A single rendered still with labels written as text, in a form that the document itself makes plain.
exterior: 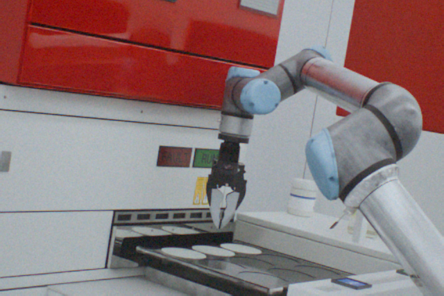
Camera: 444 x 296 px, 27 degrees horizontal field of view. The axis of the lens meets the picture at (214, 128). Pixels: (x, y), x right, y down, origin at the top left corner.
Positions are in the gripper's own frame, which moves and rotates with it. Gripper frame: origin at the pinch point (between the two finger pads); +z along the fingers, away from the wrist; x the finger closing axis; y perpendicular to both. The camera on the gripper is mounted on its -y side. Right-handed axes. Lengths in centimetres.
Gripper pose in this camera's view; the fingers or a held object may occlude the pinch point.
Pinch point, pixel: (220, 223)
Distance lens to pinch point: 208.7
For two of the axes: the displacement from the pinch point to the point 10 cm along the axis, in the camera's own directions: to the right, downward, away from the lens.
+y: -0.5, -0.6, 10.0
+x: -9.9, -1.6, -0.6
